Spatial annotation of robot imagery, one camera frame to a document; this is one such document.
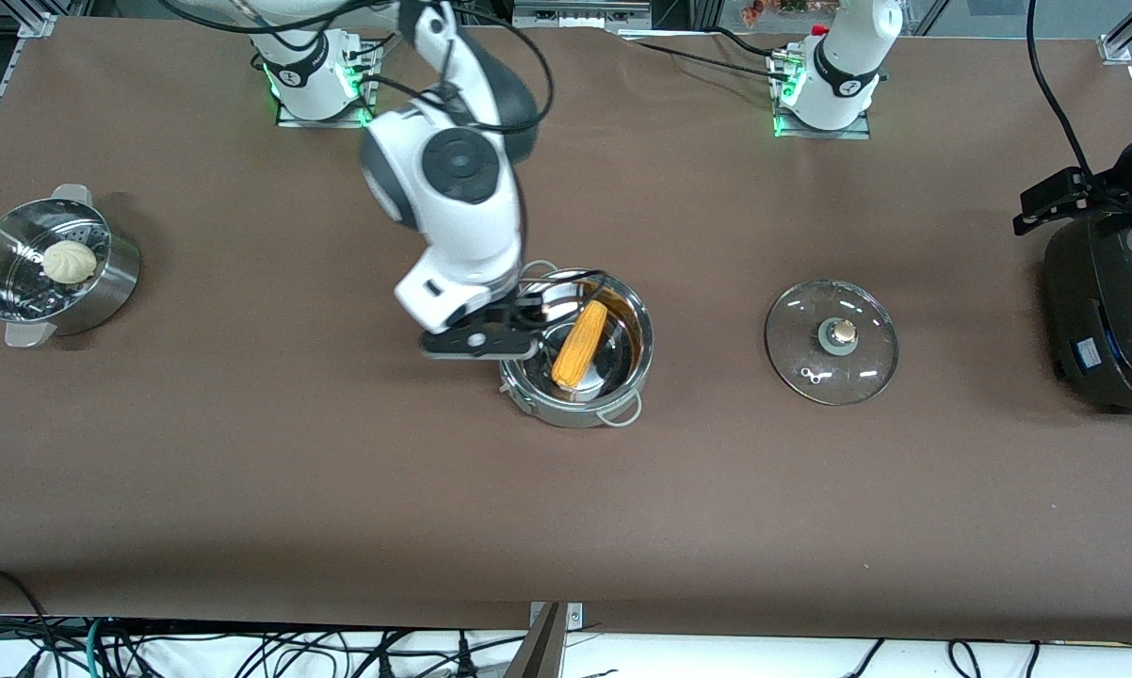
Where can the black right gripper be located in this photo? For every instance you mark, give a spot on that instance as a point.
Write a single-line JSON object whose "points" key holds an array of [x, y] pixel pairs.
{"points": [[526, 308]]}

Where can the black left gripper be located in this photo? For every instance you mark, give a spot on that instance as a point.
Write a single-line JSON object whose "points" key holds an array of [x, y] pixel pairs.
{"points": [[1096, 191]]}

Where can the yellow corn cob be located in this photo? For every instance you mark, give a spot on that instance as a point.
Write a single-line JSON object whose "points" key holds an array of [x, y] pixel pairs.
{"points": [[580, 344]]}

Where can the glass lid with gold knob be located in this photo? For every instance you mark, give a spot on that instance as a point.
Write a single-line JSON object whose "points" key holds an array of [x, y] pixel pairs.
{"points": [[858, 320]]}

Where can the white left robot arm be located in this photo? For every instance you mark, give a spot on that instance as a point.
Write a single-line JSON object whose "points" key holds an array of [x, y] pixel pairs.
{"points": [[844, 75]]}

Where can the steel steamer pot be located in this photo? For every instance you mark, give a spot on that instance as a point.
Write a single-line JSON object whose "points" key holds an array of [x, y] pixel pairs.
{"points": [[105, 282]]}

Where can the black rice cooker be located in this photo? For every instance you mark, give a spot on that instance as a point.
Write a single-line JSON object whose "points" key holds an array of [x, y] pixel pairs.
{"points": [[1107, 320]]}

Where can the brown table cover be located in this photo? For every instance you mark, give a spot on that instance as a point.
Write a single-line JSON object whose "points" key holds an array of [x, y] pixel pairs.
{"points": [[566, 527]]}

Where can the grey power strip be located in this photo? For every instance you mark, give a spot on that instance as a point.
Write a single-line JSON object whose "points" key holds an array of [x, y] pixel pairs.
{"points": [[580, 13]]}

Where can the colourful plastic toy food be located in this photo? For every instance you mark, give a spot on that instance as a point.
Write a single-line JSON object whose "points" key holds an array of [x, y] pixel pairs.
{"points": [[783, 9]]}

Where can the dark metal strut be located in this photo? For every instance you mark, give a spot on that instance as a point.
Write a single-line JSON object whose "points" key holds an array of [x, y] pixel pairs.
{"points": [[540, 654]]}

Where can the black power plug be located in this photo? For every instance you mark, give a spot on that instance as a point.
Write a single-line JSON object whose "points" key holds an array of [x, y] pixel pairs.
{"points": [[465, 664]]}

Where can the cream steamed bun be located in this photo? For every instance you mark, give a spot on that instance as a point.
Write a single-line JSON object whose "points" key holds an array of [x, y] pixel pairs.
{"points": [[69, 262]]}

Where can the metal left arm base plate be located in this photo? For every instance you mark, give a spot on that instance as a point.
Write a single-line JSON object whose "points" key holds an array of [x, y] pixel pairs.
{"points": [[858, 132]]}

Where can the metal corner bracket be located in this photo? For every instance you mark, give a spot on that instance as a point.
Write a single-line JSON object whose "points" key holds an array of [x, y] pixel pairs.
{"points": [[574, 614]]}

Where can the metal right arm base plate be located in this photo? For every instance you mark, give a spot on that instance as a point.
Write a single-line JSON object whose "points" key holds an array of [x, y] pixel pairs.
{"points": [[288, 118]]}

